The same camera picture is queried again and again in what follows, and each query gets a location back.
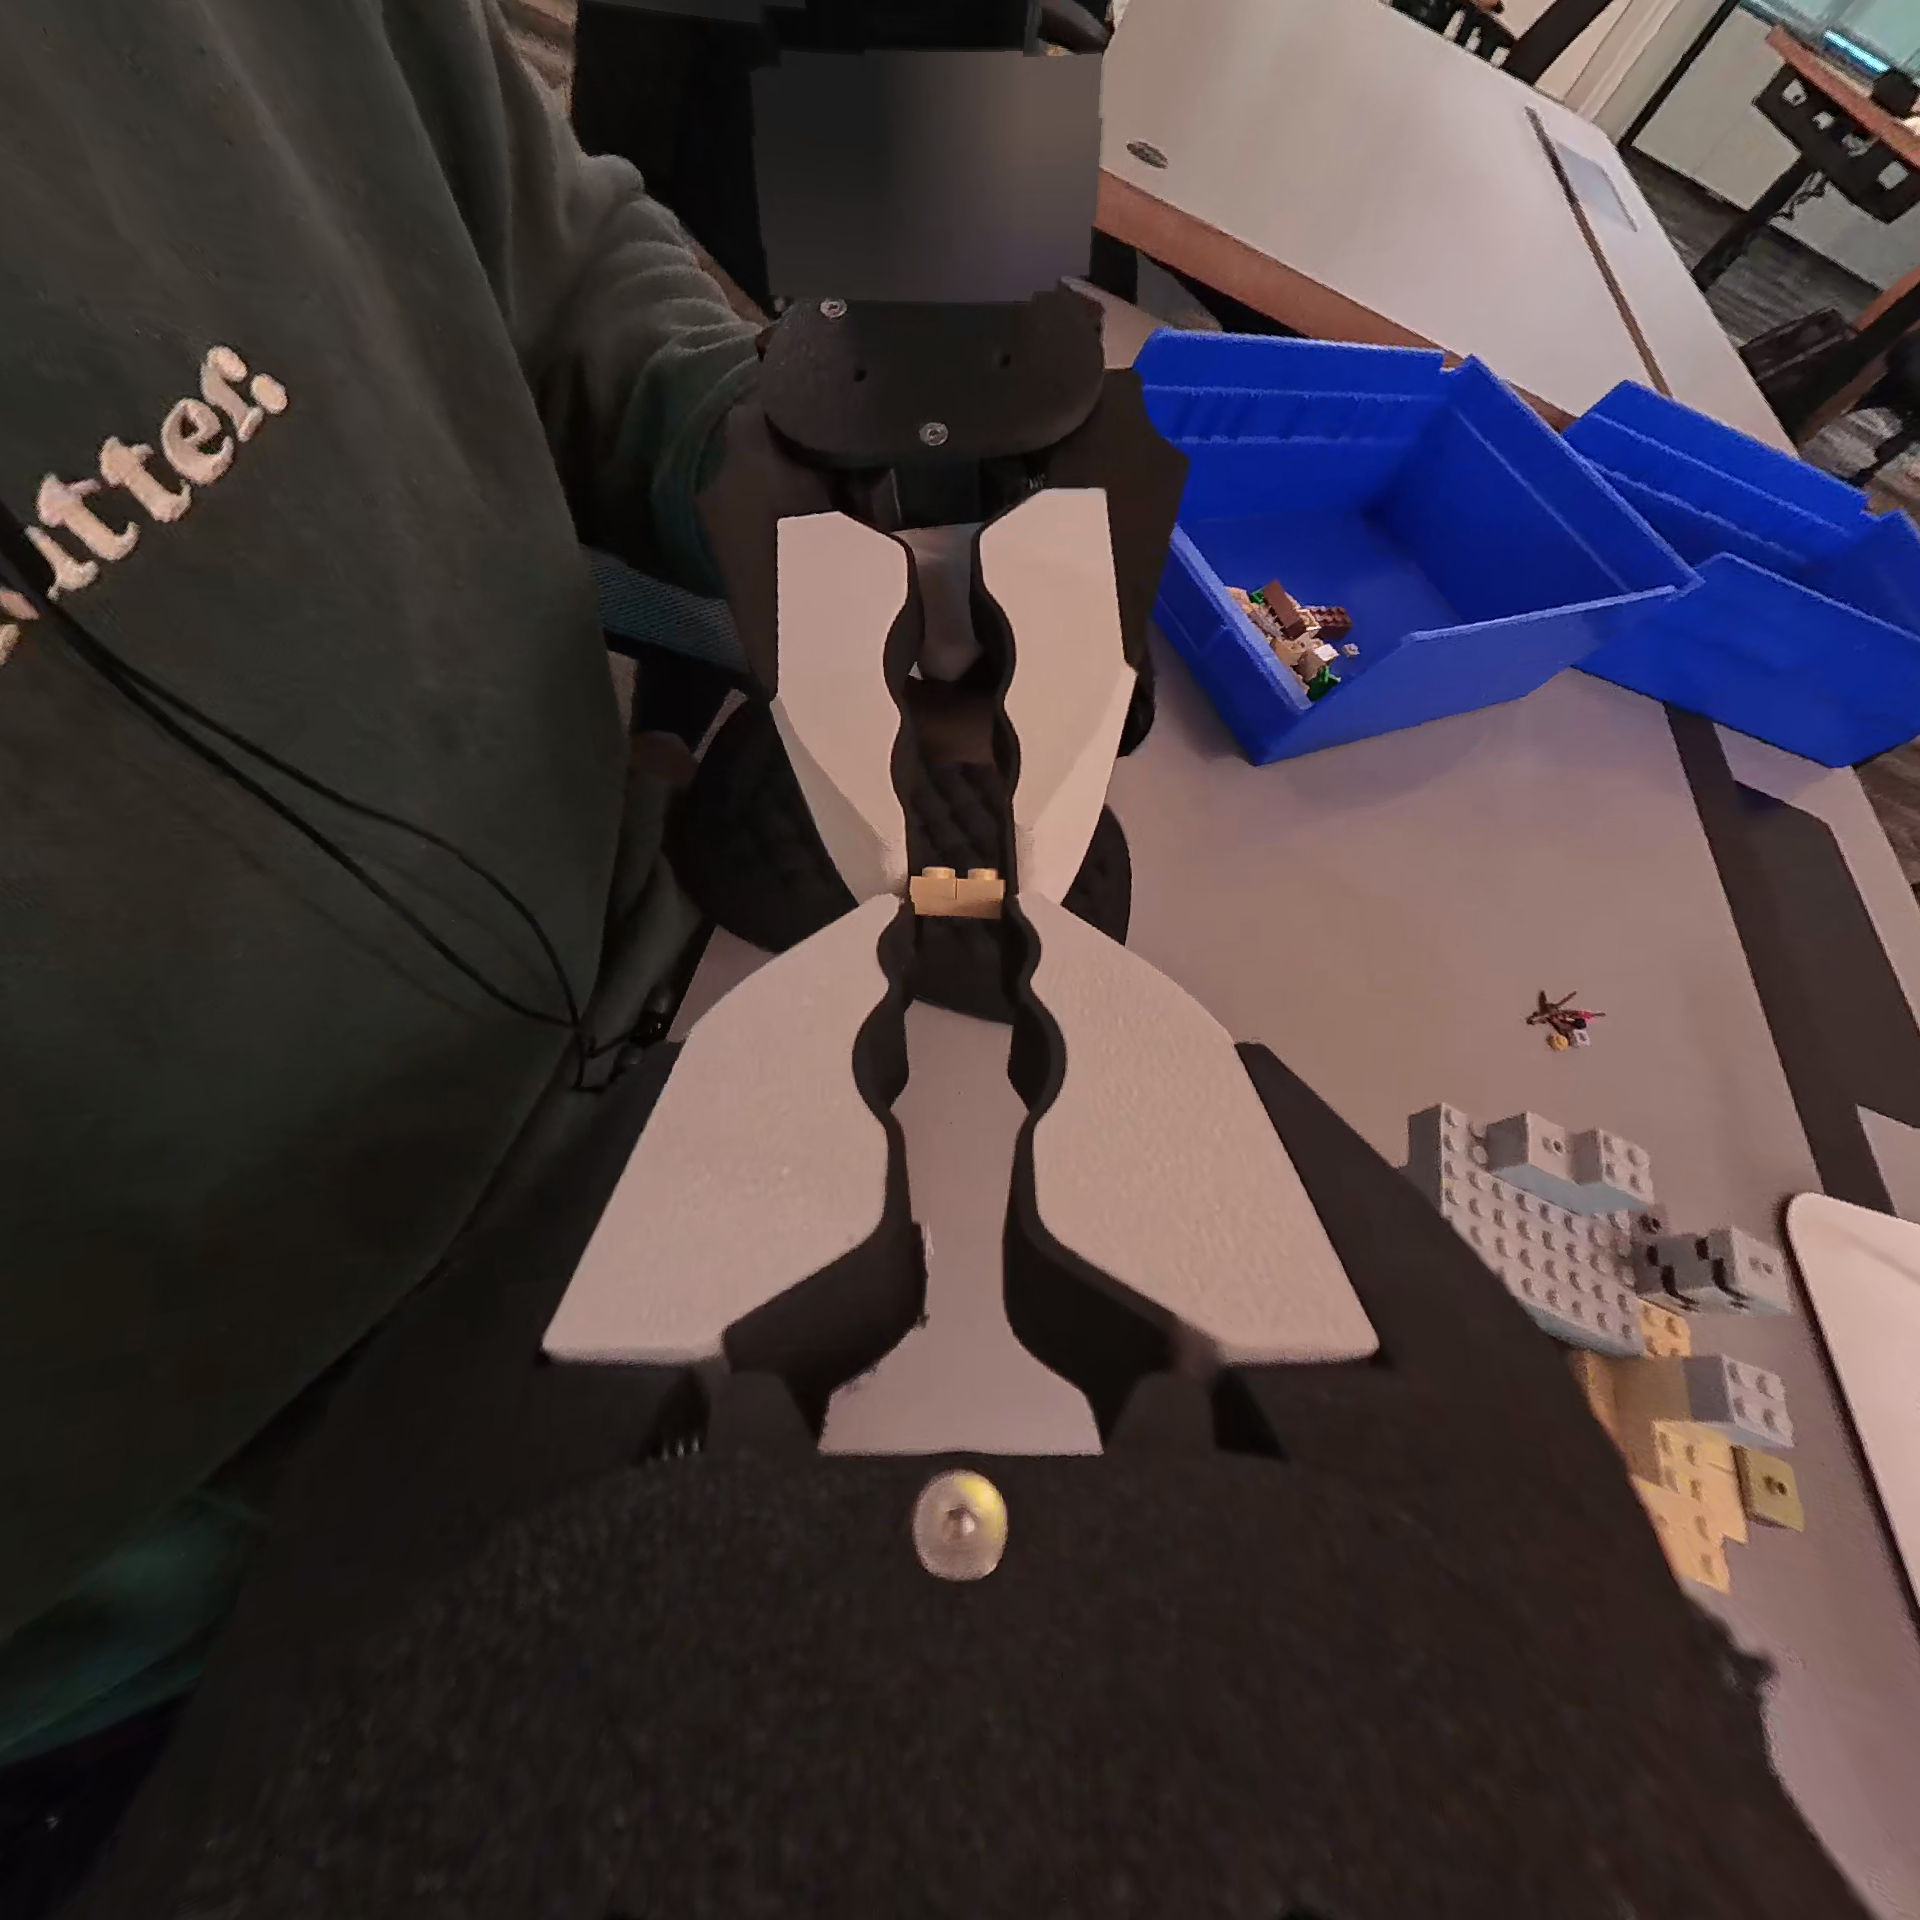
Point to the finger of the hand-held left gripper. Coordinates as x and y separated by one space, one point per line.
827 676
1073 676

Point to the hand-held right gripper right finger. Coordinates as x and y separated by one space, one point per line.
1203 1201

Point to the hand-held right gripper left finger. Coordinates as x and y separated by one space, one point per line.
707 1201

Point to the tan toy brick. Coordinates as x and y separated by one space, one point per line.
955 893

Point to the person's left forearm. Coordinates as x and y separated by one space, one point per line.
651 299

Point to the grey desk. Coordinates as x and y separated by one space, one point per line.
1427 900

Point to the wooden background desk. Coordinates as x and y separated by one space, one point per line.
1848 90

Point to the black quilted wrist pad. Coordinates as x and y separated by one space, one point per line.
744 893

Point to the small heap of toy bricks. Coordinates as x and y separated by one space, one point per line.
1293 622

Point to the toy brick building model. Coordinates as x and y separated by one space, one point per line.
1530 1243

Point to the blue plastic bin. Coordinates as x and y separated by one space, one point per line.
1763 649
1356 447

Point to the white wood-edged table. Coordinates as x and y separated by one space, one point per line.
1356 153

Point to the person's green sweatshirt torso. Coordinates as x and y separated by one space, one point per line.
304 900

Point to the white rounded board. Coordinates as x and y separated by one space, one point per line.
1877 1354

